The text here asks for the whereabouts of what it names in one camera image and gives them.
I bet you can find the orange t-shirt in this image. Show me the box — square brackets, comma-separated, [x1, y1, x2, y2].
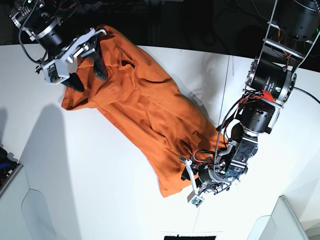
[61, 25, 224, 197]

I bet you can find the clear panel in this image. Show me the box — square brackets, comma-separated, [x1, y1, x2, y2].
[21, 189, 57, 240]
[247, 195, 308, 240]

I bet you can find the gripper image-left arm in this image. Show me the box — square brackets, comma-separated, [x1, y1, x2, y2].
[35, 28, 108, 92]

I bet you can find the wrist camera image-right arm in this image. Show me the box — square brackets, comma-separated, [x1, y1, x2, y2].
[187, 192, 205, 208]

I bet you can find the wrist camera image-left arm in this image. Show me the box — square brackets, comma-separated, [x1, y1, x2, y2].
[42, 63, 63, 84]

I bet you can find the white tray bottom centre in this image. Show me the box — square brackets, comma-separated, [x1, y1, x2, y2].
[160, 232, 219, 240]

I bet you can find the clear panel bottom left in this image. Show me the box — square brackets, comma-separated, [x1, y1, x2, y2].
[21, 189, 57, 240]

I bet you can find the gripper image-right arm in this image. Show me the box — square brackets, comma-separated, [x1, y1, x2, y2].
[179, 149, 233, 198]

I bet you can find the clear panel bottom right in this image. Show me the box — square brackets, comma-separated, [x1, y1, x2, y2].
[247, 195, 308, 240]

